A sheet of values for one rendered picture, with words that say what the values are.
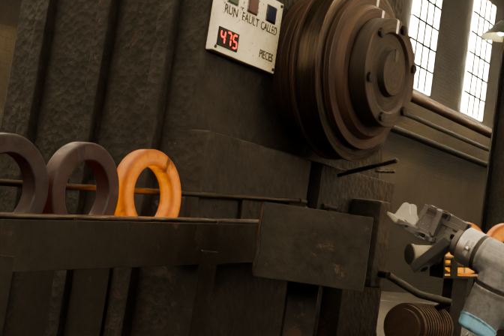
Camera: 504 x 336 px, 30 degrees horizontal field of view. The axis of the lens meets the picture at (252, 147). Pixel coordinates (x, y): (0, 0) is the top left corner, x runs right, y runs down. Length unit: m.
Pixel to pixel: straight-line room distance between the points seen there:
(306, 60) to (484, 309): 0.72
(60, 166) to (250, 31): 0.78
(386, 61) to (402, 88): 0.15
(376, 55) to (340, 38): 0.11
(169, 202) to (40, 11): 0.80
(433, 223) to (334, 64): 0.45
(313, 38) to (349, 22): 0.11
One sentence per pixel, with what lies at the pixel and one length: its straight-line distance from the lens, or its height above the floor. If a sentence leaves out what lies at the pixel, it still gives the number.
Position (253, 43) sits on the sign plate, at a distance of 2.29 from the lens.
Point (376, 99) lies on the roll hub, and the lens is 2.39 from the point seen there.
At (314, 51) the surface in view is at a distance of 2.28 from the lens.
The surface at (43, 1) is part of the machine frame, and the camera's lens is 2.52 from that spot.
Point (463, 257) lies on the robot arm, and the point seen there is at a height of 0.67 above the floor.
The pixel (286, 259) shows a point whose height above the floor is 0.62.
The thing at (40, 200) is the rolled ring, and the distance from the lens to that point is 1.65.
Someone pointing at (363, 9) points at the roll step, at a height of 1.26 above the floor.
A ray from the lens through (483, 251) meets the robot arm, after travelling 2.25.
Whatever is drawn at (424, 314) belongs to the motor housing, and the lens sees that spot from 2.60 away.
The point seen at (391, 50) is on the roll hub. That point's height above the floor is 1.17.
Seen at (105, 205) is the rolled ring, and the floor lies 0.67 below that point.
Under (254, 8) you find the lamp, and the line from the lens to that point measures 2.29.
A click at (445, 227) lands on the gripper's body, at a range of 2.32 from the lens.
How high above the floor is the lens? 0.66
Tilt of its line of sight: 5 degrees up
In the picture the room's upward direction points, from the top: 8 degrees clockwise
